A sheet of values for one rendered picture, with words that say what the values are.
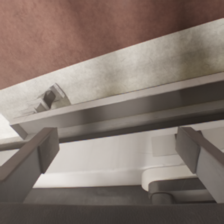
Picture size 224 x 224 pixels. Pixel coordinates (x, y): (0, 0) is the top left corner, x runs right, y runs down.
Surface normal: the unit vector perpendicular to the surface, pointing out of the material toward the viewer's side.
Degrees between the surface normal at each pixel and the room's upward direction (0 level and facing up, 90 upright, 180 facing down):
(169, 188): 90
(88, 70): 0
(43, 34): 0
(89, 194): 90
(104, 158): 90
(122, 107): 0
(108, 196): 90
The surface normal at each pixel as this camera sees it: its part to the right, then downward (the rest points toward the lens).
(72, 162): -0.33, -0.75
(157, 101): -0.12, 0.64
